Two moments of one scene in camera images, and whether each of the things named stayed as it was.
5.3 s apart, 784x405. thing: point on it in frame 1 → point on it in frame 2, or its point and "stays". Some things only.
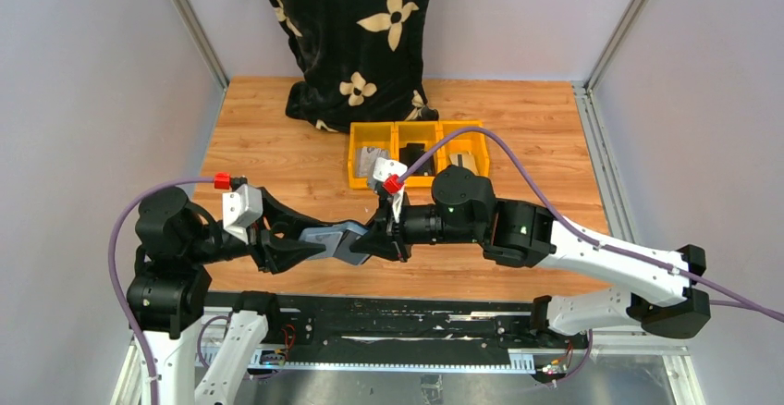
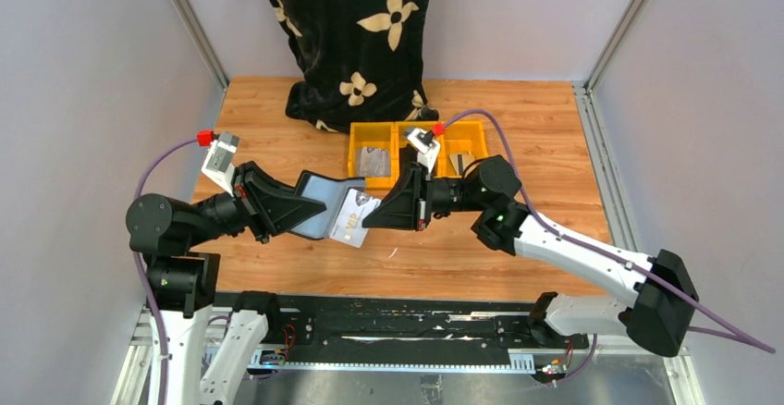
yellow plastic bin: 407,142 stays
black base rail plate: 387,333 stays
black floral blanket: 359,30 stays
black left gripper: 274,250 → 275,210
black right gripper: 385,237 → 409,205
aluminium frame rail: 186,16 stays
